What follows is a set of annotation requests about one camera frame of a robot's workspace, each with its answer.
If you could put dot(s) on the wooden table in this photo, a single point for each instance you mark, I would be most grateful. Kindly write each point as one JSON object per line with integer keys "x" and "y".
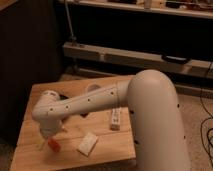
{"x": 111, "y": 145}

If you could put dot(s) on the metal stand pole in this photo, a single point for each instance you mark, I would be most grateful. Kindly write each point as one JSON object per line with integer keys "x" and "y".
{"x": 72, "y": 36}

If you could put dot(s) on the red pepper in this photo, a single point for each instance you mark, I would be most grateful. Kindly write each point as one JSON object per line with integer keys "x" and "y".
{"x": 54, "y": 145}

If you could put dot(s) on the translucent plastic cup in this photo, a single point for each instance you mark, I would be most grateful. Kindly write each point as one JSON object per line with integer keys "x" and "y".
{"x": 92, "y": 87}

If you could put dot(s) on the green ceramic bowl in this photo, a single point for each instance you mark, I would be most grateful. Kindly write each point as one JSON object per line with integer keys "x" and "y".
{"x": 63, "y": 97}

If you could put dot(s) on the white sponge block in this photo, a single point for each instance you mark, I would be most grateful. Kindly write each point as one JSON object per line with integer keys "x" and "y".
{"x": 87, "y": 144}

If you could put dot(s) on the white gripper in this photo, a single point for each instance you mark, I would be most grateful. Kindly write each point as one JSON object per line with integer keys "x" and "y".
{"x": 46, "y": 132}

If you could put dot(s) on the low wooden shelf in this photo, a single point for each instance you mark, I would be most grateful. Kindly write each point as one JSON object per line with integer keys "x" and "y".
{"x": 134, "y": 59}

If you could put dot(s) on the black rectangular object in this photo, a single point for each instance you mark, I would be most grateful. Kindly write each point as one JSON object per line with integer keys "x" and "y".
{"x": 84, "y": 115}

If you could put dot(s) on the black object on shelf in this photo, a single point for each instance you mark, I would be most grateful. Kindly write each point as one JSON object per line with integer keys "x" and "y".
{"x": 175, "y": 60}

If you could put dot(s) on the white remote control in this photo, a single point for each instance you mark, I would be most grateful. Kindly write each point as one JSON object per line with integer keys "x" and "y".
{"x": 115, "y": 119}

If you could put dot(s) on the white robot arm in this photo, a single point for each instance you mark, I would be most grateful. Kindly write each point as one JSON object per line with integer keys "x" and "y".
{"x": 152, "y": 102}

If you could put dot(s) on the upper wooden shelf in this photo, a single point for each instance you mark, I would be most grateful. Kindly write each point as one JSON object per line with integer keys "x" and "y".
{"x": 138, "y": 8}

